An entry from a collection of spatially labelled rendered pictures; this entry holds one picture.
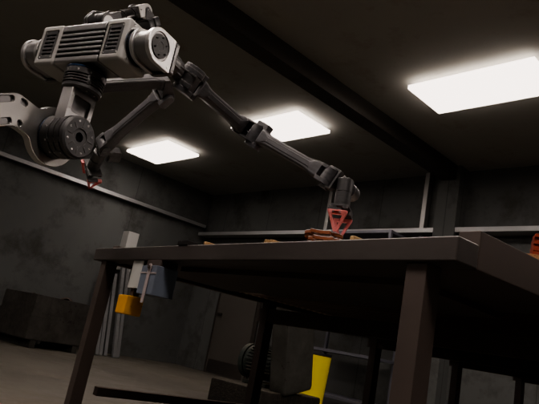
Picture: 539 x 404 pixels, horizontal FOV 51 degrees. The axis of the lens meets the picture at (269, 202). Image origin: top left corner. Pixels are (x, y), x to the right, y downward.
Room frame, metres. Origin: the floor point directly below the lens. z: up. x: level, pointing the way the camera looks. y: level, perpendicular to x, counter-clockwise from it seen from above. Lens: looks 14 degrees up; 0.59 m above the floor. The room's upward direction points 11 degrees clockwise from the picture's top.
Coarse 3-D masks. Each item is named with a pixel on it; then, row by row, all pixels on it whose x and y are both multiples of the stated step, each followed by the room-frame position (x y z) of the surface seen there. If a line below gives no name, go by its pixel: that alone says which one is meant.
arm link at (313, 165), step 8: (264, 128) 2.10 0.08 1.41; (272, 128) 2.11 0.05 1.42; (264, 136) 2.08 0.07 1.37; (272, 136) 2.07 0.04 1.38; (248, 144) 2.12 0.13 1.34; (256, 144) 2.11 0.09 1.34; (264, 144) 2.08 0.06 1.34; (272, 144) 2.06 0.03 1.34; (280, 144) 2.04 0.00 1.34; (280, 152) 2.04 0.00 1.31; (288, 152) 2.02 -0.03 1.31; (296, 152) 2.01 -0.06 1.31; (288, 160) 2.07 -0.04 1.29; (296, 160) 2.01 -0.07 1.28; (304, 160) 1.99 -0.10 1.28; (312, 160) 1.98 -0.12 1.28; (304, 168) 1.99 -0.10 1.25; (312, 168) 1.97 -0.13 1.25; (320, 168) 1.96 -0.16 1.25; (328, 168) 1.94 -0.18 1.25; (312, 176) 1.99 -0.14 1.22; (320, 176) 1.95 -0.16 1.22; (328, 176) 1.94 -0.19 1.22; (328, 184) 1.95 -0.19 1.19
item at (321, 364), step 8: (320, 360) 6.61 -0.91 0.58; (328, 360) 6.68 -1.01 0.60; (320, 368) 6.62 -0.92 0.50; (328, 368) 6.72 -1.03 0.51; (312, 376) 6.61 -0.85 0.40; (320, 376) 6.63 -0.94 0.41; (312, 384) 6.62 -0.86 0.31; (320, 384) 6.65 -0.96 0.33; (304, 392) 6.63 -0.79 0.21; (312, 392) 6.62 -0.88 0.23; (320, 392) 6.67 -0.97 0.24; (320, 400) 6.69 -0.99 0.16
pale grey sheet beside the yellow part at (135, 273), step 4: (136, 264) 2.51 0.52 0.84; (140, 264) 2.48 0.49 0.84; (132, 268) 2.53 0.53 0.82; (136, 268) 2.50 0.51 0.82; (140, 268) 2.47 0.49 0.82; (132, 272) 2.53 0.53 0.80; (136, 272) 2.49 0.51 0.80; (132, 276) 2.52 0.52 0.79; (136, 276) 2.49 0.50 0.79; (132, 280) 2.51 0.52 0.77; (136, 280) 2.48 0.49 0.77; (128, 284) 2.53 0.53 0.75; (132, 284) 2.50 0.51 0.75; (136, 284) 2.47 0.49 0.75; (136, 288) 2.47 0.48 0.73
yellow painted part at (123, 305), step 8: (144, 264) 2.52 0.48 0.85; (120, 296) 2.51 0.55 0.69; (128, 296) 2.46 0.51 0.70; (136, 296) 2.52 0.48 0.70; (120, 304) 2.50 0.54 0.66; (128, 304) 2.47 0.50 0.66; (136, 304) 2.49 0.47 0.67; (120, 312) 2.48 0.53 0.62; (128, 312) 2.47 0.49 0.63; (136, 312) 2.50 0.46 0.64
